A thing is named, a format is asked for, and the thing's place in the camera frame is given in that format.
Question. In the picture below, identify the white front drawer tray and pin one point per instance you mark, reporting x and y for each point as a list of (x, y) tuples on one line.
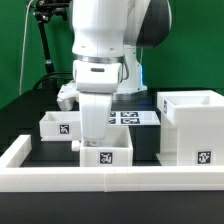
[(115, 150)]

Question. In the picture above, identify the white U-shaped border frame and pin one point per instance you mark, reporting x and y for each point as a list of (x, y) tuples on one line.
[(15, 178)]

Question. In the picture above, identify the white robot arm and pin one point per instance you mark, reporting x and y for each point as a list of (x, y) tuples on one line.
[(102, 29)]

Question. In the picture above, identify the white drawer tray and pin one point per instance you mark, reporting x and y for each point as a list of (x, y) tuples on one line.
[(60, 126), (115, 150)]

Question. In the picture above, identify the white marker base plate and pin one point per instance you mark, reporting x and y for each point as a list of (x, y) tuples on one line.
[(133, 118)]

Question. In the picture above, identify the black camera stand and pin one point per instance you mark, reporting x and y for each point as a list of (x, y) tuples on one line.
[(44, 11)]

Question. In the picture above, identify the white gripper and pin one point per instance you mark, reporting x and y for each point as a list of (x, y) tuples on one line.
[(94, 115)]

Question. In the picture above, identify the white drawer cabinet box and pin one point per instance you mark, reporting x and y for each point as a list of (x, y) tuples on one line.
[(192, 128)]

